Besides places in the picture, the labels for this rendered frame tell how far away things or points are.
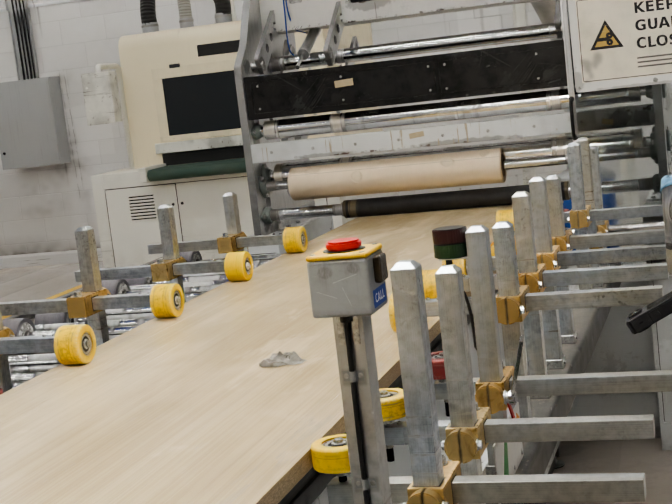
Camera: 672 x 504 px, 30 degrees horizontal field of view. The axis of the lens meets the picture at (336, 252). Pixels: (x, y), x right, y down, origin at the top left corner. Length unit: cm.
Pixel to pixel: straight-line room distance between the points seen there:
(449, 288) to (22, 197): 1053
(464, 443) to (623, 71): 261
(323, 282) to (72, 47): 1062
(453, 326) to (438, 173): 263
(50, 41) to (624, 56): 832
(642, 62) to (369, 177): 104
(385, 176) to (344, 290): 319
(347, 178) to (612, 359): 116
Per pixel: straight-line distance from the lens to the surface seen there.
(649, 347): 463
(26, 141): 1197
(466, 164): 448
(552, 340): 292
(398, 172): 454
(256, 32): 490
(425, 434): 169
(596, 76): 437
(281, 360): 234
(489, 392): 215
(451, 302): 189
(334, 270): 137
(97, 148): 1188
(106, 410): 218
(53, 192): 1213
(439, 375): 221
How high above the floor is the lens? 141
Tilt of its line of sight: 8 degrees down
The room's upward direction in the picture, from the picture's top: 7 degrees counter-clockwise
